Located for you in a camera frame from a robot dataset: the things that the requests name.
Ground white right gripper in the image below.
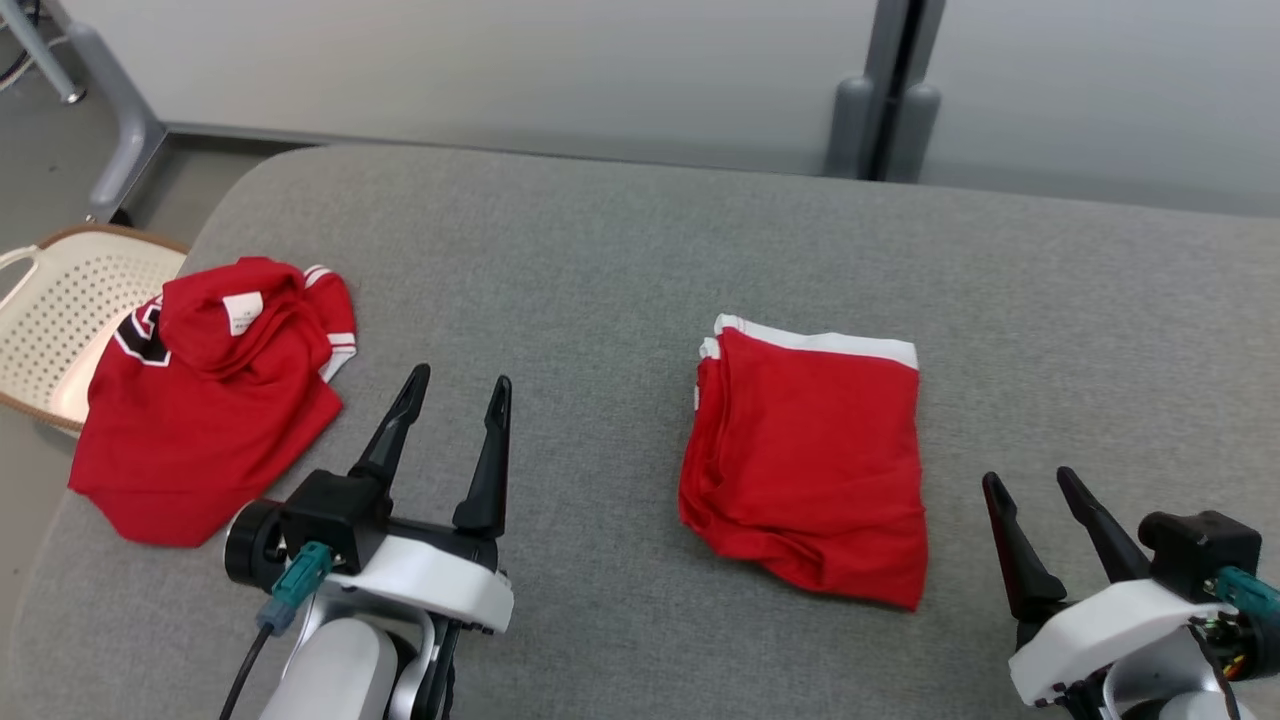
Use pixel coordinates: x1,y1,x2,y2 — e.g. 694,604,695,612
982,466,1241,709

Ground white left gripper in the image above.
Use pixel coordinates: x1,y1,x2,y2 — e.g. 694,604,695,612
325,363,516,636

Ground red shirt white sleeves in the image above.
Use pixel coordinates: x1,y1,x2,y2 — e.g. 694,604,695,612
68,257,358,548

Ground red shorts white waistband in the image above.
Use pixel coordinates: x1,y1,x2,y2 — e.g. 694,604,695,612
678,313,929,611

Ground cream perforated laundry basket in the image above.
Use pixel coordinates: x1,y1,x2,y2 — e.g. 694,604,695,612
0,223,191,438

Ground thick grey metal table leg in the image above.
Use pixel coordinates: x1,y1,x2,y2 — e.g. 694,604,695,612
45,0,169,223

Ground thin chrome table leg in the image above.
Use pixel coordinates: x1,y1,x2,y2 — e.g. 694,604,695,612
0,0,86,106

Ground black left cable teal plug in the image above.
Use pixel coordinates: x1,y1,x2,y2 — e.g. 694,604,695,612
220,542,333,720

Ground grey partition foot post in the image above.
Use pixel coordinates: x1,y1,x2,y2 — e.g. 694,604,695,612
825,75,876,179
885,82,941,183

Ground dark vertical partition frame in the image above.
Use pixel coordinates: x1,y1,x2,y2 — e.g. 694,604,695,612
865,0,946,181

